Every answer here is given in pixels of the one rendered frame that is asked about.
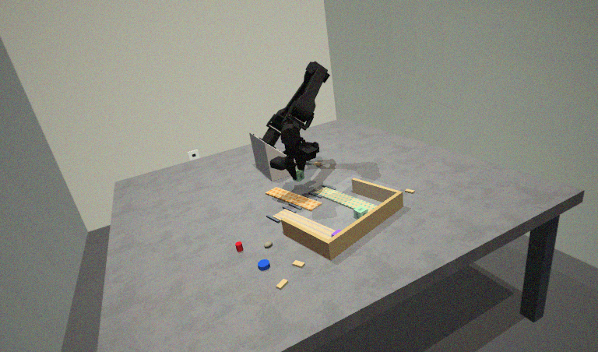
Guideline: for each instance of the tan wooden tray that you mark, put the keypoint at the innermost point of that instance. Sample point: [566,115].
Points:
[332,221]

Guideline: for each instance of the green cube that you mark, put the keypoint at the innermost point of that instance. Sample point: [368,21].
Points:
[300,175]

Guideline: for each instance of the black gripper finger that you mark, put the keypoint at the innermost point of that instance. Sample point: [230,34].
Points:
[300,163]
[292,170]

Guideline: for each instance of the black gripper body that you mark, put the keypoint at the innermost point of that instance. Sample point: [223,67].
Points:
[282,163]

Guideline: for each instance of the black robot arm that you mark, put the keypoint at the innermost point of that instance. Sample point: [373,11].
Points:
[301,107]

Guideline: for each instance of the blue short cylinder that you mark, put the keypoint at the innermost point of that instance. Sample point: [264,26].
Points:
[263,264]

